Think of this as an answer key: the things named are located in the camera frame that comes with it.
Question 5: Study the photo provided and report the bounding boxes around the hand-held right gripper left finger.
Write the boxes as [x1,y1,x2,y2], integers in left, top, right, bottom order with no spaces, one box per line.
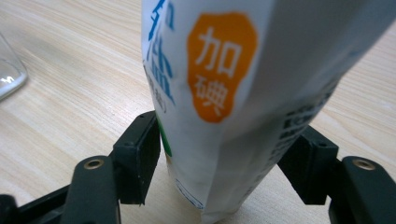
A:
[111,110,162,206]

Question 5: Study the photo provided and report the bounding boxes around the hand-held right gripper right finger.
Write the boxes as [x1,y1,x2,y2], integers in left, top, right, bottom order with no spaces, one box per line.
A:
[276,125,340,206]

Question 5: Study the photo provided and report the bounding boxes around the clear container with white lid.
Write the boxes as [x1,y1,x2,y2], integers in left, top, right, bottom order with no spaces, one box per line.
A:
[0,32,29,102]

